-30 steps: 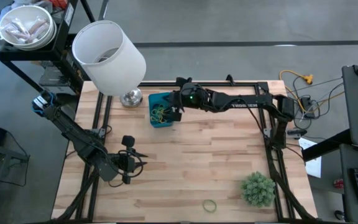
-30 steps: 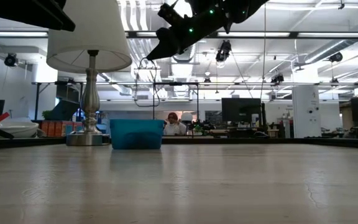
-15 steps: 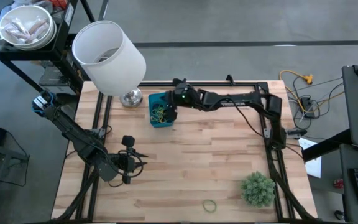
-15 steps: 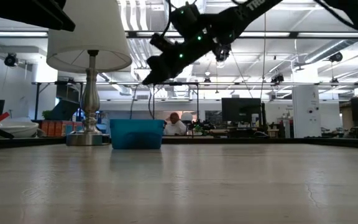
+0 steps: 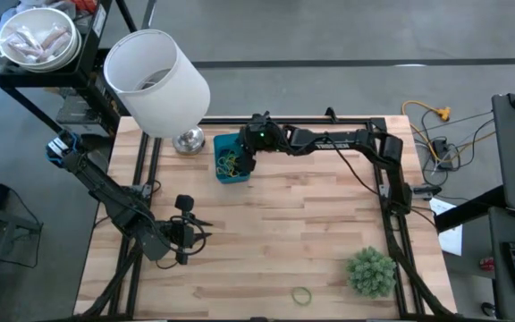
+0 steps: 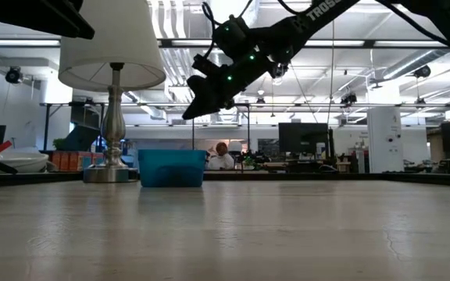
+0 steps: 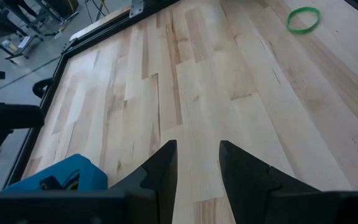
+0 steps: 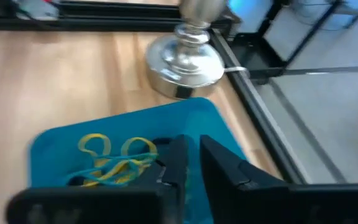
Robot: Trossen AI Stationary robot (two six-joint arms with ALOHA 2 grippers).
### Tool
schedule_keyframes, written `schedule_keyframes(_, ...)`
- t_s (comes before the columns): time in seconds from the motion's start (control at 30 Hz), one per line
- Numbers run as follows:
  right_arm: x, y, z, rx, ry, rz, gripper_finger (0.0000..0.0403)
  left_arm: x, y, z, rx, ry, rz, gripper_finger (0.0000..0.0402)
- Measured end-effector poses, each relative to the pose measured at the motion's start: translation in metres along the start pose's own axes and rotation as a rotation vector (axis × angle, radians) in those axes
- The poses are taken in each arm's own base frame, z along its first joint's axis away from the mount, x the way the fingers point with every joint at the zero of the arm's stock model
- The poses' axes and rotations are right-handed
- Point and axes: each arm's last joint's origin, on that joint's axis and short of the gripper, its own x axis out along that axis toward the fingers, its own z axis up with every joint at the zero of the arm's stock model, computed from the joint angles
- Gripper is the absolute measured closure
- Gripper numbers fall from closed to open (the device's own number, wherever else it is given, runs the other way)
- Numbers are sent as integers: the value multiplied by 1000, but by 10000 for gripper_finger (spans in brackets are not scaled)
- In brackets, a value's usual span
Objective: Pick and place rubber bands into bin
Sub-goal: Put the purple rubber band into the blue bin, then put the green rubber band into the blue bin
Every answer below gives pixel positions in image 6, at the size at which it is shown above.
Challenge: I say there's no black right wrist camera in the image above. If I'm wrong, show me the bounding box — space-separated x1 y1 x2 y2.
212 15 250 60

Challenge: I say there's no white bowl stack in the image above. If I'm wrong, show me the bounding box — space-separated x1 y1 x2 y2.
0 150 50 174

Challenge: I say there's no white cabinet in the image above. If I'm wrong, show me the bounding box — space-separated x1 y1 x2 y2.
366 106 405 175

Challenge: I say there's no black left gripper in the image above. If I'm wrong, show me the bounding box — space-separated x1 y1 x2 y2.
0 0 95 41

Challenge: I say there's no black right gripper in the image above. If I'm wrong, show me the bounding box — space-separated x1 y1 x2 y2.
181 50 289 121

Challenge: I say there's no white shade silver table lamp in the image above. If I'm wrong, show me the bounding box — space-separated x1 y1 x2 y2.
58 0 167 183

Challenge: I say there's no black hanging camera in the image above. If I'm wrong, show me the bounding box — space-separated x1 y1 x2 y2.
340 92 359 107

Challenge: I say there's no dark tilted panel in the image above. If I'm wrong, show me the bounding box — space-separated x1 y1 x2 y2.
57 124 102 152

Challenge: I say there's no black ceiling camera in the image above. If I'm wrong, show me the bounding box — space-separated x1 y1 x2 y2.
412 65 432 79
5 66 24 85

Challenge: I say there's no black table frame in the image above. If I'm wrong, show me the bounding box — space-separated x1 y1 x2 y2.
0 170 450 189

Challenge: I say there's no person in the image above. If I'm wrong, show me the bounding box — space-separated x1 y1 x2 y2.
208 141 236 171

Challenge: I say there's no teal plastic bin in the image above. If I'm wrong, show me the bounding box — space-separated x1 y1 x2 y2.
137 149 207 189

